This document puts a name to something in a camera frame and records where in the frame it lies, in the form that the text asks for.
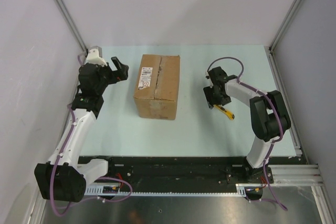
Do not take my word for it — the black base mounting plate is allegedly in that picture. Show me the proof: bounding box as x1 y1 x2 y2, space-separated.
78 155 275 193

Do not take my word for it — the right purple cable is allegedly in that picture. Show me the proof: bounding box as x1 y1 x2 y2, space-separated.
206 57 289 212

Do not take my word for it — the left aluminium frame post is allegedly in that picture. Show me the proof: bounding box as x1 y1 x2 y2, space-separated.
54 0 87 51

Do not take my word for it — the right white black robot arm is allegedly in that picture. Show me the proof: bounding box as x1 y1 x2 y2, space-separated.
203 67 291 183

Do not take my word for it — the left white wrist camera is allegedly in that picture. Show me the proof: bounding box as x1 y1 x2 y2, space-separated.
86 46 107 67

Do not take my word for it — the purple cable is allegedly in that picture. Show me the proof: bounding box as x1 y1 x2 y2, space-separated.
206 57 289 212
49 52 132 217

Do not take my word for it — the white slotted cable duct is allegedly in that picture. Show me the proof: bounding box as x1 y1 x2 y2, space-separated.
85 184 257 198

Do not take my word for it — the brown cardboard express box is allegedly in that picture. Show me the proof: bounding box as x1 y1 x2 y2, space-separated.
133 55 181 120

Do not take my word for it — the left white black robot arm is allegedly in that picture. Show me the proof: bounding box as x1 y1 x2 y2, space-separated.
34 57 129 202

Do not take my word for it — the right aluminium frame post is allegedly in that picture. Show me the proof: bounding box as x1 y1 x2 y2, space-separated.
268 0 304 54

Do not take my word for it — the yellow utility knife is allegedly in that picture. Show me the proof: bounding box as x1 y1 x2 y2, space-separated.
214 105 235 120

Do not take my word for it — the right aluminium side rail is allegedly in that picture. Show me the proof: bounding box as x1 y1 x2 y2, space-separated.
264 46 305 159

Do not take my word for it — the aluminium frame post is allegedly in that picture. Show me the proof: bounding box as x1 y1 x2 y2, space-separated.
268 0 304 54
54 0 87 51

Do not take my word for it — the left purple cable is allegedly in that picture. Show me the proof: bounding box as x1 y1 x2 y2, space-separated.
49 52 132 217

